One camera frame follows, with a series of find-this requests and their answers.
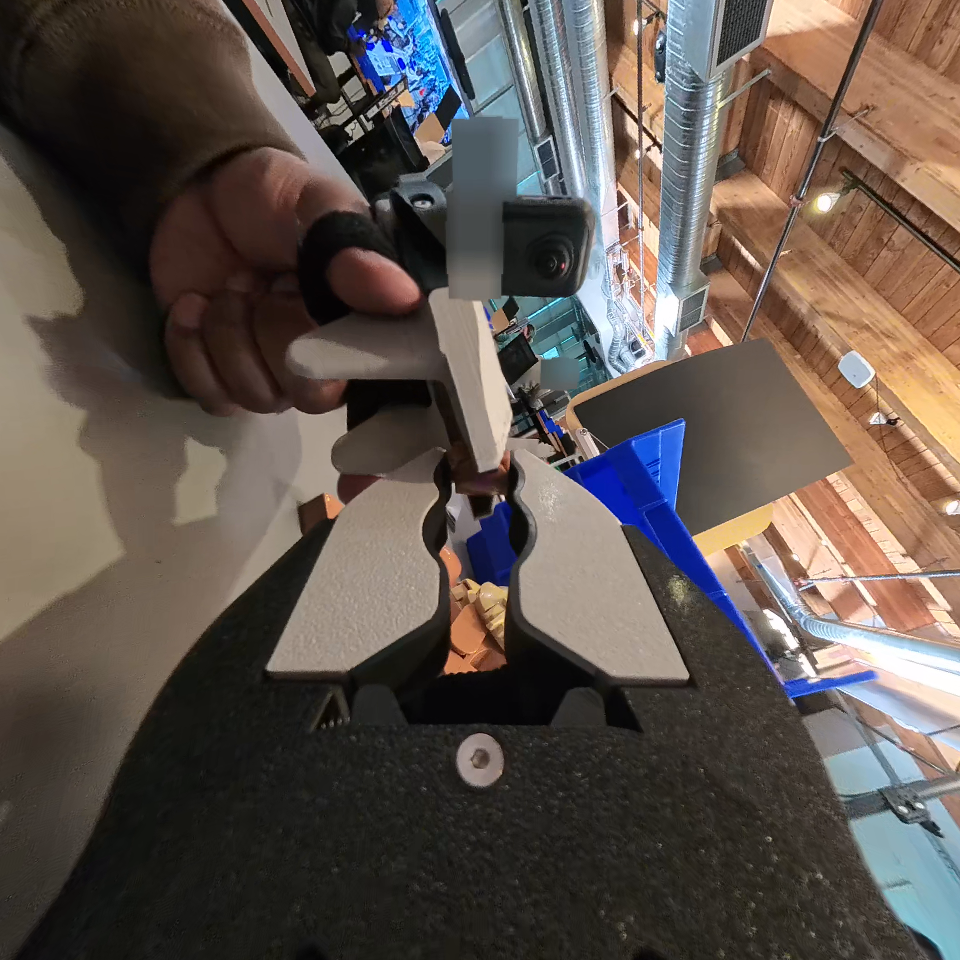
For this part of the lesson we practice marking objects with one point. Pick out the small orange brick assembly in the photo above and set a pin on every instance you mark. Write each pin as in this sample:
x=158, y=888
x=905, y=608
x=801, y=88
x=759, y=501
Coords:
x=480, y=483

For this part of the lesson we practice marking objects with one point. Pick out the small brown brick piece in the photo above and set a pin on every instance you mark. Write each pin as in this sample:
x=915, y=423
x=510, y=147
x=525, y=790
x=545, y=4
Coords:
x=318, y=510

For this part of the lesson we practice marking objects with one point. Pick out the person's left hand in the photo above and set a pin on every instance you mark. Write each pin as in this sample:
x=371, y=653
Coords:
x=225, y=270

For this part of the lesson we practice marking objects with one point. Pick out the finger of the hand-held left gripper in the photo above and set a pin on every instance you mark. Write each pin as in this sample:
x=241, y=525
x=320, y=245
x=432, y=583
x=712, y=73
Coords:
x=393, y=438
x=435, y=353

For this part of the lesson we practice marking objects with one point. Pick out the grey desk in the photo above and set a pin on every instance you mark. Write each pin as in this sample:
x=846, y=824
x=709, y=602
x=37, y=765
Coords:
x=90, y=495

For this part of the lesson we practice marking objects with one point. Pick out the black board with wooden edge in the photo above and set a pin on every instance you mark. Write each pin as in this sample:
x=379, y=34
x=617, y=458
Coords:
x=705, y=428

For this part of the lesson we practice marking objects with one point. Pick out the black computer monitor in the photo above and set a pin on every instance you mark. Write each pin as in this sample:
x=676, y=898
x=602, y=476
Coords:
x=413, y=38

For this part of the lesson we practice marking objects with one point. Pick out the tan brown brick toy figure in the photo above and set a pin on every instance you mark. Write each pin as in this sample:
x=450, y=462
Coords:
x=473, y=615

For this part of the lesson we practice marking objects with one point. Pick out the person's left forearm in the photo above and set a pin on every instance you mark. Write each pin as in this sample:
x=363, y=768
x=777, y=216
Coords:
x=120, y=90

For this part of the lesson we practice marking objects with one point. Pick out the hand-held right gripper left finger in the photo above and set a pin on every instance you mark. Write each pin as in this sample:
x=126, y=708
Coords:
x=360, y=593

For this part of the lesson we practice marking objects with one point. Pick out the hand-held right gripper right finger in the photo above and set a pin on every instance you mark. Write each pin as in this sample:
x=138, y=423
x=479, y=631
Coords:
x=593, y=585

